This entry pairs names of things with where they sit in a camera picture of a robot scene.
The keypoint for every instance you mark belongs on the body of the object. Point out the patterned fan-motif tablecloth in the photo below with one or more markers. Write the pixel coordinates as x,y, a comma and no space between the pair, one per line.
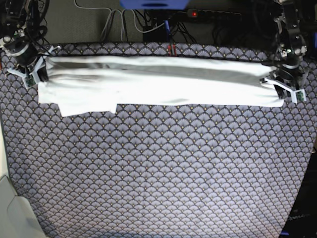
158,171

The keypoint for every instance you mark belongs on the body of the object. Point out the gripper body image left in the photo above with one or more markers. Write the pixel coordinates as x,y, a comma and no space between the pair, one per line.
25,54

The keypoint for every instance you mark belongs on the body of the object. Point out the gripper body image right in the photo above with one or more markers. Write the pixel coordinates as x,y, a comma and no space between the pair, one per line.
289,73

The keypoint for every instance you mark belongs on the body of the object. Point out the black power strip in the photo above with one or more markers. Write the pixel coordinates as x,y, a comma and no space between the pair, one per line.
204,16

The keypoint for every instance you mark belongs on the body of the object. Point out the red table clamp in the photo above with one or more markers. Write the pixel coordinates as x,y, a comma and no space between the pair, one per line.
172,50

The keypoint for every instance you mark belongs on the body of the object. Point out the white printed T-shirt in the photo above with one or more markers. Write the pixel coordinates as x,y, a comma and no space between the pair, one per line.
99,83

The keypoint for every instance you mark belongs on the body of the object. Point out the blue box overhead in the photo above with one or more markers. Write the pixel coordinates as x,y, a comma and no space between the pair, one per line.
154,4

